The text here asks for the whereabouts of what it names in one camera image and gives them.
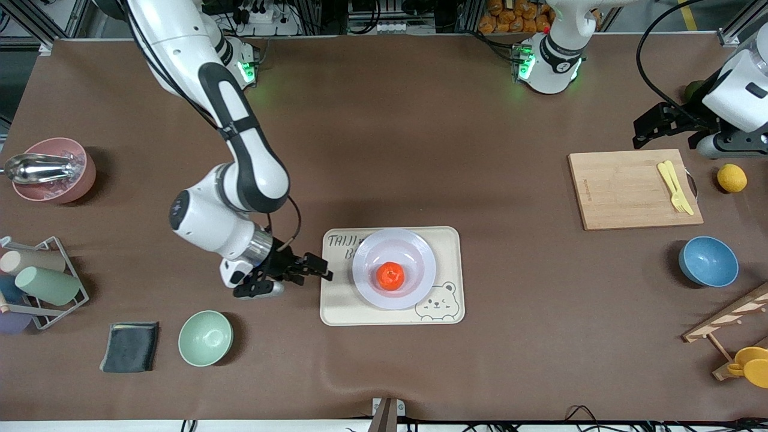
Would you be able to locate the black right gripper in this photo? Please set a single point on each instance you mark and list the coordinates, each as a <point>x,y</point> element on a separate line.
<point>280,259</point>

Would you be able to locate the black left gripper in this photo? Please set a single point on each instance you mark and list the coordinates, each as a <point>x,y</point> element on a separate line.
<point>690,117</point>

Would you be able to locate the orange fruit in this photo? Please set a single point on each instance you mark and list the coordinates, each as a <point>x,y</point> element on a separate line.
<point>390,276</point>

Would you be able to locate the lavender round plate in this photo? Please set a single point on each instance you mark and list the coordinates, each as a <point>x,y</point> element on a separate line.
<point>420,258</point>

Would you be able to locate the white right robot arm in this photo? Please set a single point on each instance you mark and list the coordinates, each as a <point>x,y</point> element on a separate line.
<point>252,162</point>

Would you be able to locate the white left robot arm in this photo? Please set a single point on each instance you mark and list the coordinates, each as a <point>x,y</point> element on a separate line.
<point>741,90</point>

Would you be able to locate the cream bear print tray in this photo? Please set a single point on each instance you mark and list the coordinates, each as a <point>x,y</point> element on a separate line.
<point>342,300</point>

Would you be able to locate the green lime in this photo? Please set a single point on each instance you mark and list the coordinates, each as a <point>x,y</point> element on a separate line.
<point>693,90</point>

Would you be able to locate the yellow plastic fork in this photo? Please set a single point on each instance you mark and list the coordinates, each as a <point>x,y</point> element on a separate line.
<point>673,189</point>

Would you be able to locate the wooden cutting board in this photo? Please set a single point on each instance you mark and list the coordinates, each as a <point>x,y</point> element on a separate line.
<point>624,192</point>

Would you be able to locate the yellow plastic knife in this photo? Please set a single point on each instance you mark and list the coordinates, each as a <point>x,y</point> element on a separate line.
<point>681,189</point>

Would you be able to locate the yellow lemon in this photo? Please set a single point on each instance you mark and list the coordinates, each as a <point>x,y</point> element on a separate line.
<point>732,178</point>

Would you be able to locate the green bowl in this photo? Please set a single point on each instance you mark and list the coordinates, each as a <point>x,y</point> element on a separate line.
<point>205,338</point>

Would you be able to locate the blue bowl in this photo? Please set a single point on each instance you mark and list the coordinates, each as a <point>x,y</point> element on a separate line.
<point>708,261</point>

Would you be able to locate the bag of orange fruits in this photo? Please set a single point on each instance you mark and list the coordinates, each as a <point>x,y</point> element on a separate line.
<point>516,17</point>

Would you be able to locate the dark grey folded cloth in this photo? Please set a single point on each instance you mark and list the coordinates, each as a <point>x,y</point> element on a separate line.
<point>130,347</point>

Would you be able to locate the wooden hanging rack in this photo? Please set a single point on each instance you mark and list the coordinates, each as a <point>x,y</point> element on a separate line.
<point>720,321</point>

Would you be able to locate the yellow mug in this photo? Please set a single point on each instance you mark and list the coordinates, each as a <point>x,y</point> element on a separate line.
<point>753,354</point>
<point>757,373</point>

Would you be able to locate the white power strip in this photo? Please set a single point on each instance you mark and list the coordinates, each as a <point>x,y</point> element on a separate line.
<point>267,18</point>

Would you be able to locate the green cup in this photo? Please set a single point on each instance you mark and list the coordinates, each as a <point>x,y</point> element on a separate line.
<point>48,285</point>

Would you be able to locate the pink bowl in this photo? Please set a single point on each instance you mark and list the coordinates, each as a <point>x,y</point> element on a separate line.
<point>54,191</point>

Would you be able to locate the beige cup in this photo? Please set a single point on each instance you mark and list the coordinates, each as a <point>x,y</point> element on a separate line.
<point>36,260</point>

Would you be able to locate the shiny metal scoop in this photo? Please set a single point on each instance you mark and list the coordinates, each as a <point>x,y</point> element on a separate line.
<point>36,168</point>

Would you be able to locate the blue cup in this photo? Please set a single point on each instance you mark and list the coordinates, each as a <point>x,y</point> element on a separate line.
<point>9,291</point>

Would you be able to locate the purple cup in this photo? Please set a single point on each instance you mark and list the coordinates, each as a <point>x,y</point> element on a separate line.
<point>12,324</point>

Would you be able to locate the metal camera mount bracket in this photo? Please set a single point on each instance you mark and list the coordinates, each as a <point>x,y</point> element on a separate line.
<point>387,414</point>

